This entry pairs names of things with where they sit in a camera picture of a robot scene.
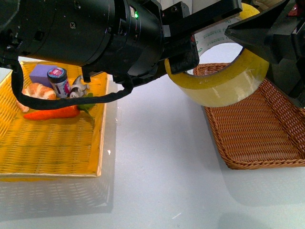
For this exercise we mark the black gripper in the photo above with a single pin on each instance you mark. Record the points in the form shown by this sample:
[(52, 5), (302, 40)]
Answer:
[(144, 36)]

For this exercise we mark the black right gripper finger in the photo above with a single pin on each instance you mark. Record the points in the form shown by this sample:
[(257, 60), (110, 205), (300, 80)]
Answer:
[(278, 36)]

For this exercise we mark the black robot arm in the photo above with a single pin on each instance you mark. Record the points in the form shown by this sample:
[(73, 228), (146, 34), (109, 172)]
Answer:
[(217, 51)]

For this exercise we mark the brown wicker basket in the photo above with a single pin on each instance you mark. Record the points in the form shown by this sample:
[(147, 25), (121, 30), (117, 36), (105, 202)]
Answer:
[(264, 130)]

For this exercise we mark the grey husky dog figurine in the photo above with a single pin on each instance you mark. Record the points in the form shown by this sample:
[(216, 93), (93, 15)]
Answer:
[(78, 89)]

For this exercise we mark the small labelled jar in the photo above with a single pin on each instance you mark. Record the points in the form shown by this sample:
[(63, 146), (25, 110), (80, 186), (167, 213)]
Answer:
[(59, 81)]

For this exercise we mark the orange toy carrot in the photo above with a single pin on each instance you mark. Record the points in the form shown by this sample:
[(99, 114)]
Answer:
[(66, 112)]

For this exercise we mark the purple block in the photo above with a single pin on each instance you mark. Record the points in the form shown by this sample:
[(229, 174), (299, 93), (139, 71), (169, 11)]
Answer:
[(39, 74)]

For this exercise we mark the toy croissant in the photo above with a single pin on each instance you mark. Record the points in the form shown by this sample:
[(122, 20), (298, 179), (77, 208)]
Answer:
[(38, 90)]

